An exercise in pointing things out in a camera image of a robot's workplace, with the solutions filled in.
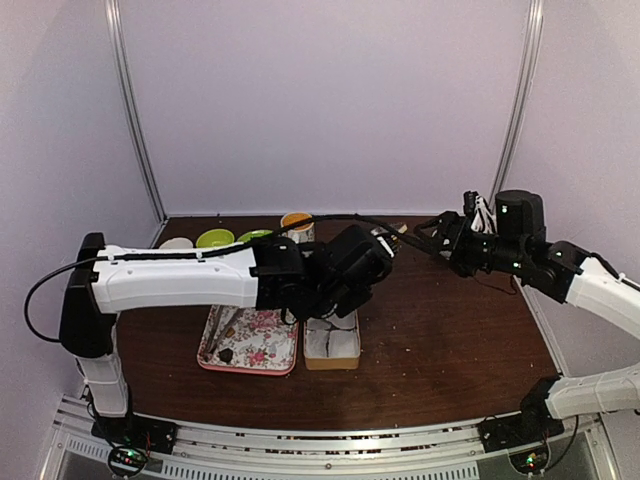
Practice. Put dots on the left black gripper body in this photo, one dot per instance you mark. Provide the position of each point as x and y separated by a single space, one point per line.
335 304

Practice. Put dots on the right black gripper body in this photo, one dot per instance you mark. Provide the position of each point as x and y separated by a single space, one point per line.
467 255

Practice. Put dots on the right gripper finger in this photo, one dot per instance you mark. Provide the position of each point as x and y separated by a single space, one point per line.
428 246
437 226

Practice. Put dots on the tan tin lid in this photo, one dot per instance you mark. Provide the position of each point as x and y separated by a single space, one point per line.
395 230

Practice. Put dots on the metal tongs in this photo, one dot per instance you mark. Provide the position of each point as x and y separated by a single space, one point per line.
224 320

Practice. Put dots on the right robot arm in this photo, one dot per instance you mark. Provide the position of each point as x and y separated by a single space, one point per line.
509 236

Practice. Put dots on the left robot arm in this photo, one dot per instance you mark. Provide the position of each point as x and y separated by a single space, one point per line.
271 272

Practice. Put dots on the tan chocolate tin box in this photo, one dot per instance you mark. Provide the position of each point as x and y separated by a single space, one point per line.
332 343

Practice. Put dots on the dark chocolate piece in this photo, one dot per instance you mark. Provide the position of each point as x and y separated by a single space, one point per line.
226 355

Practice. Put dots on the floral mug orange inside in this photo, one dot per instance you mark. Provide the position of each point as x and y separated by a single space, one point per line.
303 231

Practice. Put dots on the green plastic plate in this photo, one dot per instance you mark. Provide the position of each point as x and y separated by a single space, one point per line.
253 234

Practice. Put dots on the floral rectangular tray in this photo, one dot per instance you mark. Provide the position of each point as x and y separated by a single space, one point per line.
263 342

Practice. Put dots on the green plastic bowl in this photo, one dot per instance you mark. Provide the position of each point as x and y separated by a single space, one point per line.
215 238

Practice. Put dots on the dark blue white bowl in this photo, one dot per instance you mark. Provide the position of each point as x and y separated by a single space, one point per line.
176 243

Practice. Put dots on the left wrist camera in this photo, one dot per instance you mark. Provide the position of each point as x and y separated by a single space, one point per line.
357 258

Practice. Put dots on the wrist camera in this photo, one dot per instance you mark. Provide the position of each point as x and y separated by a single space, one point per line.
477 210
357 258

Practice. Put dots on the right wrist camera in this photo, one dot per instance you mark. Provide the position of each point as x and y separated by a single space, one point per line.
477 210

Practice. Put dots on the aluminium front rail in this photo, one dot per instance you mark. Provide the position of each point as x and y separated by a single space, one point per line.
443 451

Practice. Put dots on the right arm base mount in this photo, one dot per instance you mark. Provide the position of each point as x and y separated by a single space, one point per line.
533 424

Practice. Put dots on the right aluminium corner post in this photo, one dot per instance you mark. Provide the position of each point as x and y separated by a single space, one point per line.
532 40

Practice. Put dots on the aluminium corner post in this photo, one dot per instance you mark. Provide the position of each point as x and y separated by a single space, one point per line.
133 120
532 40

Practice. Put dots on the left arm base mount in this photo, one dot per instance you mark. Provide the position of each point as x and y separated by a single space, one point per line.
132 440

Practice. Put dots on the left aluminium corner post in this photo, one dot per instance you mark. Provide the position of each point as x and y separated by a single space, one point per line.
133 120

